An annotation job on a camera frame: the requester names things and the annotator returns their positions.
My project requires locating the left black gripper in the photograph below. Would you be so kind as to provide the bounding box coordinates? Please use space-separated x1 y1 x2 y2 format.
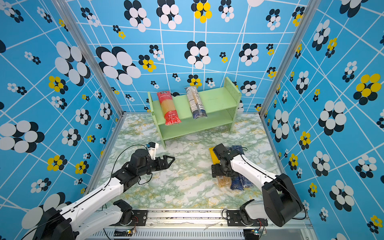
139 154 176 177

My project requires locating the yellow spaghetti package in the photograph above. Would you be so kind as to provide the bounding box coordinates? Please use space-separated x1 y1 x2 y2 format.
209 146 232 188

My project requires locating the red spaghetti package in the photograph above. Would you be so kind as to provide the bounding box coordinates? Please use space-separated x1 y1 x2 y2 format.
157 91 181 126

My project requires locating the clear blue-label spaghetti package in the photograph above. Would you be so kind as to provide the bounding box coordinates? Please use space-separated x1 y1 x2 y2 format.
185 86 208 120

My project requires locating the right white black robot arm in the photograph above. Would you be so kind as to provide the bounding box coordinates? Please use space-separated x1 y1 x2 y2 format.
212 144 305 227

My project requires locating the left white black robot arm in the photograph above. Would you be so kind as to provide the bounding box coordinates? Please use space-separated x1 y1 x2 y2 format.
29 149 175 240

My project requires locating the dark blue Barilla spaghetti package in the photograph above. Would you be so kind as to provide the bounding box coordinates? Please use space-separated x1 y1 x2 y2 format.
234 145 254 188

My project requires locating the green two-tier wooden shelf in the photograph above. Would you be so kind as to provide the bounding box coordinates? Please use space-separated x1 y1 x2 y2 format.
148 77 242 147

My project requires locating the right green circuit board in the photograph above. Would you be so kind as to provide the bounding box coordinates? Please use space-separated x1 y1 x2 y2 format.
244 229 263 240

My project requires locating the green circuit board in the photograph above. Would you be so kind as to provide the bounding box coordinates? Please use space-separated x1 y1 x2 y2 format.
244 229 263 240
114 229 137 237

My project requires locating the left green circuit board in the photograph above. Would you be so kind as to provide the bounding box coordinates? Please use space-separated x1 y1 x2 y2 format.
114 229 137 237

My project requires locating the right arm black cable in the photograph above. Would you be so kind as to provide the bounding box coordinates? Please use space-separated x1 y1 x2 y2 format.
227 146 307 220

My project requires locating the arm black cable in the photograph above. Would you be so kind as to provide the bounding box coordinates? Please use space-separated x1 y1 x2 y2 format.
100 144 154 211
227 146 307 220

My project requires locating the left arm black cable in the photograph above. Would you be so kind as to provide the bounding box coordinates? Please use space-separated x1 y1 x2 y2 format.
100 144 154 211

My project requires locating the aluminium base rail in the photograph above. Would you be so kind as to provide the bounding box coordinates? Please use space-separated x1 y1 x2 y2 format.
85 209 317 240

